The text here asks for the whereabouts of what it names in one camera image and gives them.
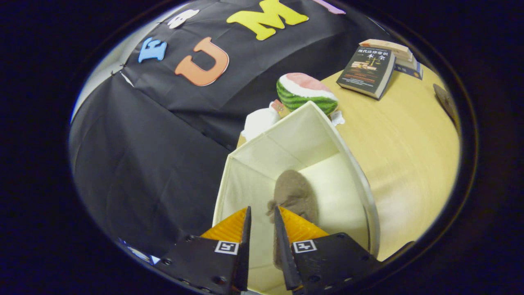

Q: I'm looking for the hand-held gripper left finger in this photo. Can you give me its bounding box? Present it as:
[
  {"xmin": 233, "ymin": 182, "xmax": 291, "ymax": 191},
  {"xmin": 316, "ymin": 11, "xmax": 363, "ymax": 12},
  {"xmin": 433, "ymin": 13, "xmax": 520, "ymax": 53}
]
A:
[{"xmin": 158, "ymin": 206, "xmax": 251, "ymax": 295}]

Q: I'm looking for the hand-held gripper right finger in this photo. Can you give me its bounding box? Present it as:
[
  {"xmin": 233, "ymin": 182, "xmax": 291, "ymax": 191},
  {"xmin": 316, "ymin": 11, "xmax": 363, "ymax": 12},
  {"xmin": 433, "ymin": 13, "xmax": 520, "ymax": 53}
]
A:
[{"xmin": 273, "ymin": 206, "xmax": 381, "ymax": 295}]

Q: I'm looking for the brown fuzzy slipper shoe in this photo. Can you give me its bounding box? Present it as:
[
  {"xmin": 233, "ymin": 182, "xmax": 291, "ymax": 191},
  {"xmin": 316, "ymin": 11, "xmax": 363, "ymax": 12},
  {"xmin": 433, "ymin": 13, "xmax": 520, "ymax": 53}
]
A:
[
  {"xmin": 433, "ymin": 83, "xmax": 458, "ymax": 127},
  {"xmin": 266, "ymin": 170, "xmax": 319, "ymax": 271}
]

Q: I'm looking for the grey fabric storage box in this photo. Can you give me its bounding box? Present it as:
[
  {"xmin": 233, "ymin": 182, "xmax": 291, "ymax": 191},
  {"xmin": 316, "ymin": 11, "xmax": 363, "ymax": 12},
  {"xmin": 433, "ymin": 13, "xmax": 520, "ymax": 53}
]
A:
[{"xmin": 213, "ymin": 101, "xmax": 380, "ymax": 295}]

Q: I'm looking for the white side table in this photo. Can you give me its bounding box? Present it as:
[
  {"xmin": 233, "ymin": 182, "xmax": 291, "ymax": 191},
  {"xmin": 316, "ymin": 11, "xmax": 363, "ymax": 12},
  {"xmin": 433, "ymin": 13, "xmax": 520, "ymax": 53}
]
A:
[{"xmin": 119, "ymin": 238, "xmax": 161, "ymax": 266}]

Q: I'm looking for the white plush toy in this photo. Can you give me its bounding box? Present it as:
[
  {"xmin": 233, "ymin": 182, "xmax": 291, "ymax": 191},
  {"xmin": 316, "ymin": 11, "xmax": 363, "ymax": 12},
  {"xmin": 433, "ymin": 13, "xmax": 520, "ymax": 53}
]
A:
[{"xmin": 241, "ymin": 100, "xmax": 289, "ymax": 142}]

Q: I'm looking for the black backdrop cloth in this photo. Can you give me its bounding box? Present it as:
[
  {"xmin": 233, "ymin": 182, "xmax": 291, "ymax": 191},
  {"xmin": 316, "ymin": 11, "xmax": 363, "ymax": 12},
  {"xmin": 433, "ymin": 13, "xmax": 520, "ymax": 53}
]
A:
[{"xmin": 70, "ymin": 0, "xmax": 395, "ymax": 259}]

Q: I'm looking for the watermelon slice plush toy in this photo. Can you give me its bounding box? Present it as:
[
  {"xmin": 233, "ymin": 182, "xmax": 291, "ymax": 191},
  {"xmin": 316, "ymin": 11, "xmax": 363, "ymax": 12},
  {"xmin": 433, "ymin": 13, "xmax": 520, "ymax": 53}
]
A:
[{"xmin": 276, "ymin": 73, "xmax": 345, "ymax": 126}]

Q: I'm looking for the black cover book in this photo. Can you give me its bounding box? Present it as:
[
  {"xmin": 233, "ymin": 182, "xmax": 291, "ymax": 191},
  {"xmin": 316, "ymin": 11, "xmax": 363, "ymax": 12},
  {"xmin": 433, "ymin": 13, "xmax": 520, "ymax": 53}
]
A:
[{"xmin": 337, "ymin": 47, "xmax": 397, "ymax": 100}]

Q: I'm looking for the blue cover book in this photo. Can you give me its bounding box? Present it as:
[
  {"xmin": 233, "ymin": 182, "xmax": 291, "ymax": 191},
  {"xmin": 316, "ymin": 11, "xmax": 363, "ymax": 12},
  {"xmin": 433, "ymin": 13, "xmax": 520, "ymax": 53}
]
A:
[{"xmin": 394, "ymin": 57, "xmax": 424, "ymax": 80}]

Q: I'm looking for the beige cover book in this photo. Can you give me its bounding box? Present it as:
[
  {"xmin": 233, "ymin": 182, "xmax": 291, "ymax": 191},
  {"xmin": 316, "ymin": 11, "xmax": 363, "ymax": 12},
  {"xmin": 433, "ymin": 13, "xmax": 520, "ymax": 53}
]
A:
[{"xmin": 359, "ymin": 39, "xmax": 414, "ymax": 62}]

